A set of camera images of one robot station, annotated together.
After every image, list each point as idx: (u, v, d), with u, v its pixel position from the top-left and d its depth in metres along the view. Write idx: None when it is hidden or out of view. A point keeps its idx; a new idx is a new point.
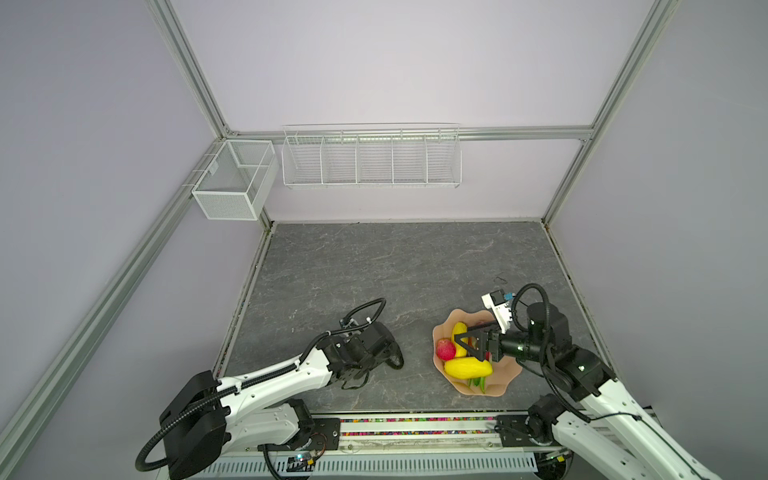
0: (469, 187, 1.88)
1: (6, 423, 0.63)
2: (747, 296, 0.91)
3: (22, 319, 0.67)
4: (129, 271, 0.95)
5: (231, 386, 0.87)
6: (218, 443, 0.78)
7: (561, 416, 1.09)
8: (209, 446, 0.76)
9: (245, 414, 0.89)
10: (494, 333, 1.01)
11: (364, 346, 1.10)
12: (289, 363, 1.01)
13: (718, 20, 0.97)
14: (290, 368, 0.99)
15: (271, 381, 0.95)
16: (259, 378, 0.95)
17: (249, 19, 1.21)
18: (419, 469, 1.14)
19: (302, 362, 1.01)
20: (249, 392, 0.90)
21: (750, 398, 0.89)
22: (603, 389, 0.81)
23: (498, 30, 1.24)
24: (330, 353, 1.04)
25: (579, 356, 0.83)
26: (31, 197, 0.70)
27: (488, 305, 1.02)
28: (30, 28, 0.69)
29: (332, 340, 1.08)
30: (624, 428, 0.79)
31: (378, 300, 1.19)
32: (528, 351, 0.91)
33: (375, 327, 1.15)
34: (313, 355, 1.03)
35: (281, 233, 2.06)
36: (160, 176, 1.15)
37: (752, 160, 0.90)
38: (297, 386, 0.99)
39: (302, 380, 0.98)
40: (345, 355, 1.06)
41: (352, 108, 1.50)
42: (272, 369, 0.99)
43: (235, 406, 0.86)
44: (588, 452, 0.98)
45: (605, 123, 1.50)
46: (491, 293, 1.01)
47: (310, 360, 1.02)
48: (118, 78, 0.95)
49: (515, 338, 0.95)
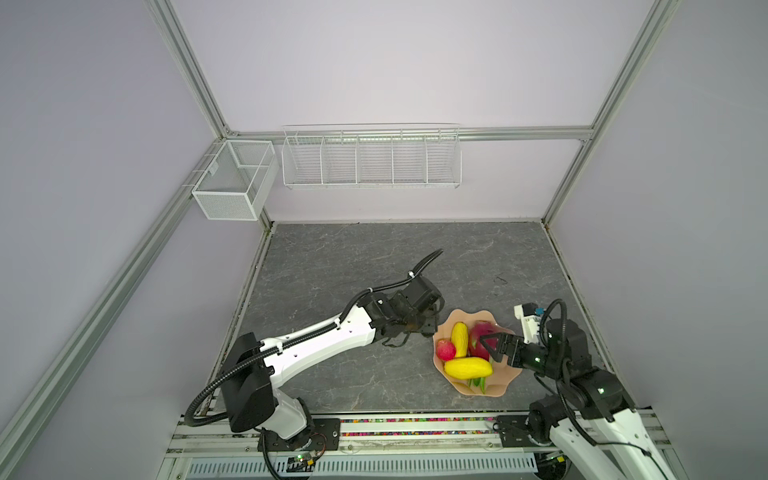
0: (470, 187, 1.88)
1: (6, 424, 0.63)
2: (746, 295, 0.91)
3: (23, 320, 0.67)
4: (129, 272, 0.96)
5: (272, 346, 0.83)
6: (268, 402, 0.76)
7: (562, 420, 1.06)
8: (259, 405, 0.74)
9: (292, 373, 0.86)
10: (514, 338, 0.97)
11: (408, 301, 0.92)
12: (328, 321, 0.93)
13: (718, 20, 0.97)
14: (329, 328, 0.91)
15: (312, 341, 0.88)
16: (300, 338, 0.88)
17: (249, 20, 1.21)
18: (420, 469, 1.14)
19: (342, 321, 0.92)
20: (291, 352, 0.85)
21: (750, 398, 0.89)
22: (619, 416, 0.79)
23: (497, 30, 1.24)
24: (372, 309, 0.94)
25: (598, 376, 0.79)
26: (30, 197, 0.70)
27: (518, 315, 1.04)
28: (30, 28, 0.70)
29: (374, 297, 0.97)
30: (628, 457, 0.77)
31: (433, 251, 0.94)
32: (544, 366, 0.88)
33: (418, 281, 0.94)
34: (354, 313, 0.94)
35: (281, 233, 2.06)
36: (160, 176, 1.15)
37: (751, 159, 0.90)
38: (339, 345, 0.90)
39: (342, 339, 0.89)
40: (388, 311, 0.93)
41: (352, 108, 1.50)
42: (312, 328, 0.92)
43: (279, 367, 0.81)
44: (579, 460, 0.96)
45: (605, 123, 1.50)
46: (524, 303, 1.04)
47: (351, 318, 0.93)
48: (117, 78, 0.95)
49: (534, 350, 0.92)
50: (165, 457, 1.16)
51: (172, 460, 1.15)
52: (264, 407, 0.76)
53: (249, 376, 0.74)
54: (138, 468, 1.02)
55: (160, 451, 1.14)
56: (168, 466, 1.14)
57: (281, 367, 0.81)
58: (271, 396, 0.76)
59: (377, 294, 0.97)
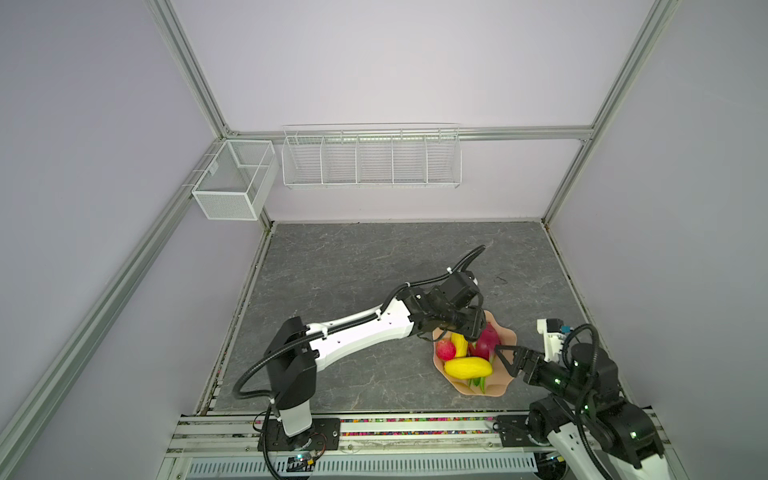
0: (469, 187, 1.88)
1: (6, 424, 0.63)
2: (746, 295, 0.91)
3: (22, 320, 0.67)
4: (129, 272, 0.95)
5: (319, 331, 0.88)
6: (312, 380, 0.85)
7: (563, 424, 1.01)
8: (304, 382, 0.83)
9: (333, 360, 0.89)
10: (534, 355, 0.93)
11: (445, 297, 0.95)
12: (370, 311, 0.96)
13: (719, 20, 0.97)
14: (371, 317, 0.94)
15: (355, 329, 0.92)
16: (344, 325, 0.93)
17: (249, 19, 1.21)
18: (420, 469, 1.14)
19: (383, 311, 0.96)
20: (335, 339, 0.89)
21: (750, 398, 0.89)
22: (647, 461, 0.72)
23: (498, 31, 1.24)
24: (411, 304, 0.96)
25: (626, 411, 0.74)
26: (30, 197, 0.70)
27: (541, 330, 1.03)
28: (30, 27, 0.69)
29: (411, 291, 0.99)
30: None
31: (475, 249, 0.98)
32: (565, 389, 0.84)
33: (455, 277, 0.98)
34: (395, 306, 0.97)
35: (281, 233, 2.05)
36: (159, 176, 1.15)
37: (751, 160, 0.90)
38: (379, 335, 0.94)
39: (383, 328, 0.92)
40: (427, 306, 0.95)
41: (351, 108, 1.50)
42: (355, 317, 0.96)
43: (323, 352, 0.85)
44: (578, 469, 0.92)
45: (605, 123, 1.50)
46: (549, 319, 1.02)
47: (391, 309, 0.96)
48: (117, 77, 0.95)
49: (555, 371, 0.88)
50: (165, 457, 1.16)
51: (172, 460, 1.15)
52: (306, 385, 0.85)
53: (295, 358, 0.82)
54: (138, 467, 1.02)
55: (160, 450, 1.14)
56: (168, 466, 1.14)
57: (324, 353, 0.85)
58: (312, 375, 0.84)
59: (415, 289, 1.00)
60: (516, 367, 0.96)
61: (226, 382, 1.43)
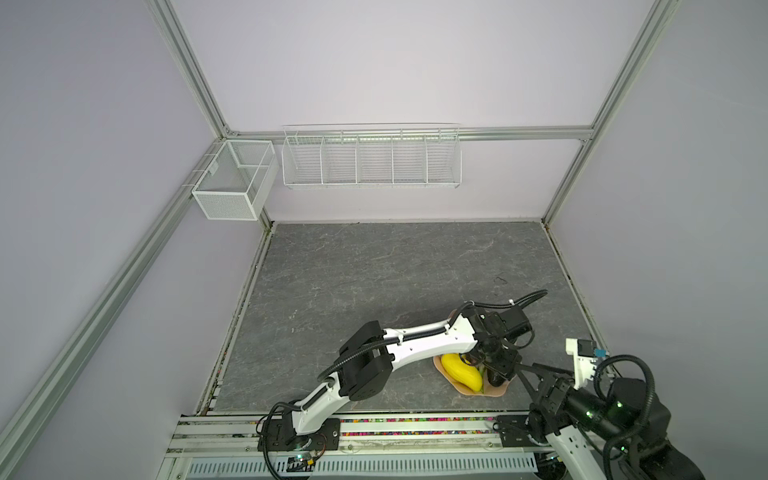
0: (469, 187, 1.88)
1: (6, 423, 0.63)
2: (747, 295, 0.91)
3: (22, 320, 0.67)
4: (130, 272, 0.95)
5: (396, 336, 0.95)
6: (383, 383, 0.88)
7: (563, 427, 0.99)
8: (376, 384, 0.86)
9: (403, 364, 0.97)
10: (562, 382, 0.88)
11: (504, 325, 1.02)
12: (439, 325, 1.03)
13: (719, 20, 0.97)
14: (440, 331, 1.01)
15: (426, 339, 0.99)
16: (417, 335, 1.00)
17: (249, 19, 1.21)
18: (420, 469, 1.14)
19: (450, 327, 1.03)
20: (407, 346, 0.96)
21: (751, 398, 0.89)
22: None
23: (497, 32, 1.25)
24: (475, 324, 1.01)
25: (673, 461, 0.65)
26: (30, 196, 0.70)
27: (570, 351, 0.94)
28: (30, 29, 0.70)
29: (476, 311, 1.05)
30: None
31: (538, 292, 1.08)
32: (597, 422, 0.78)
33: (517, 309, 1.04)
34: (460, 322, 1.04)
35: (281, 233, 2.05)
36: (159, 176, 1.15)
37: (753, 159, 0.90)
38: (445, 349, 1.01)
39: (450, 343, 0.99)
40: (490, 328, 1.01)
41: (351, 108, 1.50)
42: (425, 328, 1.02)
43: (397, 356, 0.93)
44: (576, 472, 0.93)
45: (605, 123, 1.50)
46: (579, 340, 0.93)
47: (457, 326, 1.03)
48: (117, 77, 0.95)
49: (587, 402, 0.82)
50: (165, 457, 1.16)
51: (172, 460, 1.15)
52: (375, 387, 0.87)
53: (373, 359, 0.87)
54: (138, 467, 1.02)
55: (160, 450, 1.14)
56: (168, 466, 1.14)
57: (398, 357, 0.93)
58: (385, 381, 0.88)
59: (478, 309, 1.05)
60: (541, 394, 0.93)
61: (226, 382, 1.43)
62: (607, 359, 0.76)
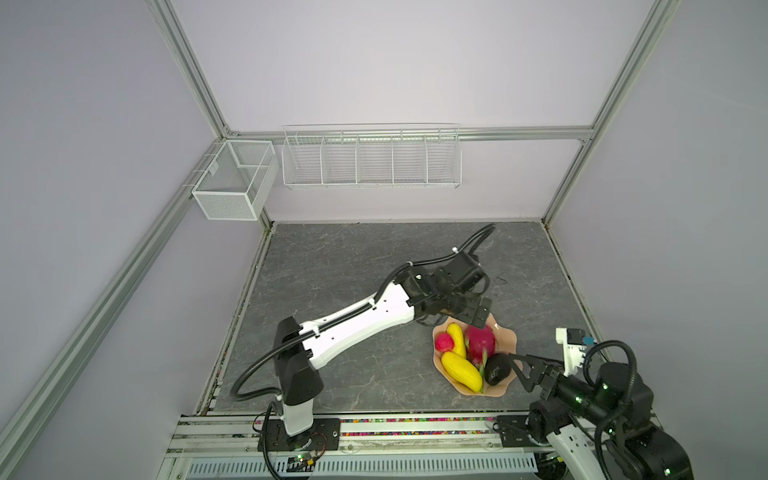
0: (470, 187, 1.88)
1: (6, 424, 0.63)
2: (747, 294, 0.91)
3: (23, 320, 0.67)
4: (129, 272, 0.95)
5: (310, 330, 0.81)
6: (312, 379, 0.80)
7: (563, 426, 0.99)
8: (304, 382, 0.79)
9: (331, 356, 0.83)
10: (552, 369, 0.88)
11: (451, 278, 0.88)
12: (363, 302, 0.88)
13: (718, 20, 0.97)
14: (366, 307, 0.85)
15: (349, 322, 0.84)
16: (338, 319, 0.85)
17: (250, 20, 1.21)
18: (420, 469, 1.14)
19: (377, 300, 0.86)
20: (329, 335, 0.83)
21: (752, 398, 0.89)
22: None
23: (497, 32, 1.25)
24: (410, 286, 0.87)
25: (657, 441, 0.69)
26: (30, 195, 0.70)
27: (560, 340, 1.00)
28: (30, 29, 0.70)
29: (413, 272, 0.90)
30: None
31: (485, 229, 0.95)
32: (586, 408, 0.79)
33: (463, 257, 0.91)
34: (390, 291, 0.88)
35: (281, 234, 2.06)
36: (159, 176, 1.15)
37: (752, 159, 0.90)
38: (380, 325, 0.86)
39: (380, 319, 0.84)
40: (431, 286, 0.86)
41: (351, 108, 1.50)
42: (347, 310, 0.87)
43: (318, 352, 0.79)
44: (577, 471, 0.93)
45: (605, 123, 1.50)
46: (568, 329, 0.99)
47: (386, 296, 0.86)
48: (117, 78, 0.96)
49: (576, 387, 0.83)
50: (165, 457, 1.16)
51: (172, 460, 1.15)
52: (310, 386, 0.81)
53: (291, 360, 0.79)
54: (138, 467, 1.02)
55: (160, 450, 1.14)
56: (168, 466, 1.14)
57: (320, 351, 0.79)
58: (313, 376, 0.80)
59: (415, 270, 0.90)
60: (534, 381, 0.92)
61: (226, 382, 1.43)
62: (595, 344, 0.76)
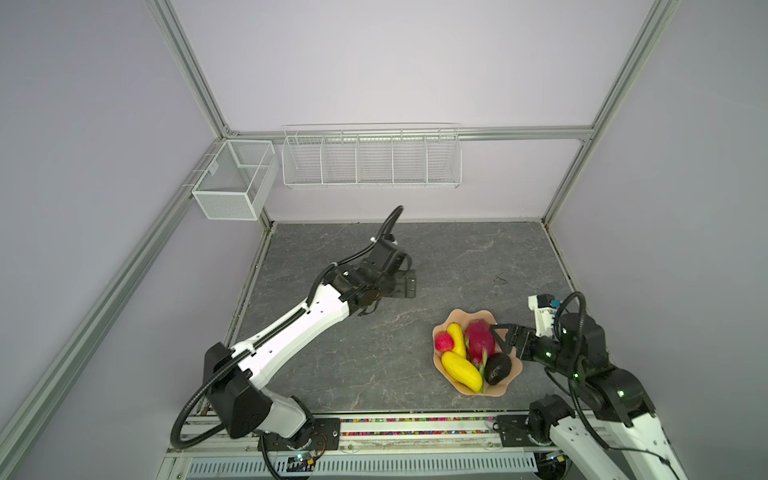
0: (470, 187, 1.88)
1: (6, 423, 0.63)
2: (746, 294, 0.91)
3: (22, 321, 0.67)
4: (129, 272, 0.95)
5: (245, 349, 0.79)
6: (258, 401, 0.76)
7: (561, 419, 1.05)
8: (251, 404, 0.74)
9: (273, 369, 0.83)
10: (524, 331, 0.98)
11: (375, 266, 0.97)
12: (297, 307, 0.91)
13: (718, 20, 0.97)
14: (301, 313, 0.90)
15: (285, 332, 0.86)
16: (273, 332, 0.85)
17: (250, 19, 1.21)
18: (420, 469, 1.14)
19: (310, 304, 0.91)
20: (266, 349, 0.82)
21: (751, 398, 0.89)
22: (637, 421, 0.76)
23: (497, 31, 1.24)
24: (340, 283, 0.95)
25: (613, 374, 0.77)
26: (30, 195, 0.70)
27: (532, 306, 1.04)
28: (30, 30, 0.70)
29: (339, 271, 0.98)
30: (645, 467, 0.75)
31: (395, 211, 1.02)
32: (556, 360, 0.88)
33: (382, 244, 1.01)
34: (323, 292, 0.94)
35: (282, 233, 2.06)
36: (159, 176, 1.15)
37: (752, 159, 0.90)
38: (316, 326, 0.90)
39: (317, 321, 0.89)
40: (358, 278, 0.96)
41: (351, 108, 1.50)
42: (281, 320, 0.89)
43: (257, 369, 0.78)
44: (579, 459, 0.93)
45: (605, 123, 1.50)
46: (539, 294, 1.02)
47: (319, 298, 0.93)
48: (118, 78, 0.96)
49: (546, 344, 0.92)
50: (165, 456, 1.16)
51: (172, 459, 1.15)
52: (257, 409, 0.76)
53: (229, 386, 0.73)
54: (138, 467, 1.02)
55: (161, 450, 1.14)
56: (168, 465, 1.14)
57: (259, 366, 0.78)
58: (258, 397, 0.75)
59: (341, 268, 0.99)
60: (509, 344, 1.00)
61: None
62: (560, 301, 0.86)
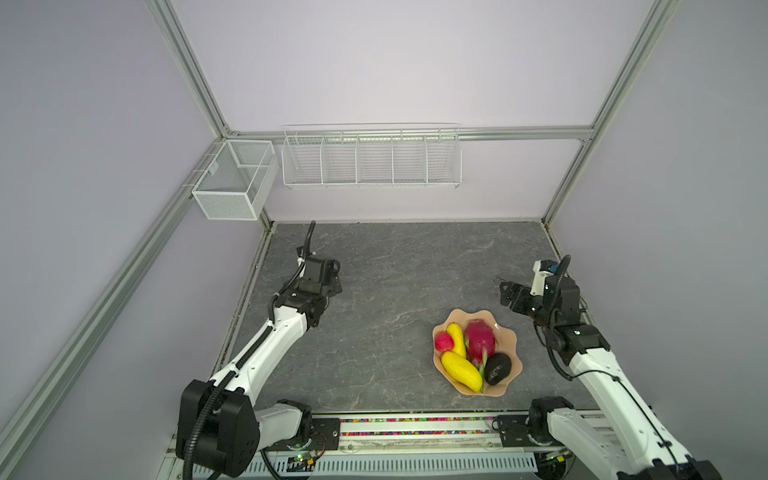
0: (470, 187, 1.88)
1: (6, 423, 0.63)
2: (746, 294, 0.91)
3: (23, 320, 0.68)
4: (129, 272, 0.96)
5: (229, 370, 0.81)
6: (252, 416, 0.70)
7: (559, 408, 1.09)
8: (247, 421, 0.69)
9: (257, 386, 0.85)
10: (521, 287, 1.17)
11: (313, 282, 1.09)
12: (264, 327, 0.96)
13: (718, 20, 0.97)
14: (269, 330, 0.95)
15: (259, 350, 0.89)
16: (248, 353, 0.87)
17: (250, 20, 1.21)
18: (419, 469, 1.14)
19: (275, 321, 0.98)
20: (248, 368, 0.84)
21: (751, 398, 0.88)
22: (593, 351, 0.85)
23: (497, 31, 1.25)
24: (291, 303, 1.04)
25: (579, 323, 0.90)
26: (30, 195, 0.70)
27: (536, 269, 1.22)
28: (30, 29, 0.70)
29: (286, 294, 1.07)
30: (599, 386, 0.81)
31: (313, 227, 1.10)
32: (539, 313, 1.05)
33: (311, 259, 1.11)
34: (282, 311, 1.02)
35: (281, 233, 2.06)
36: (159, 176, 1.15)
37: (752, 159, 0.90)
38: (284, 342, 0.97)
39: (284, 333, 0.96)
40: (305, 296, 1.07)
41: (351, 109, 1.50)
42: (252, 343, 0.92)
43: (247, 384, 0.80)
44: (570, 434, 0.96)
45: (605, 123, 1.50)
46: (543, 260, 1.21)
47: (281, 315, 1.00)
48: (117, 77, 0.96)
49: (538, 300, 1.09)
50: (165, 457, 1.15)
51: (172, 459, 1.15)
52: (251, 427, 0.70)
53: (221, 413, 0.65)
54: (138, 467, 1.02)
55: (160, 450, 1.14)
56: (168, 465, 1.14)
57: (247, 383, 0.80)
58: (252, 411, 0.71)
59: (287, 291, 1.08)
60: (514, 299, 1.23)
61: None
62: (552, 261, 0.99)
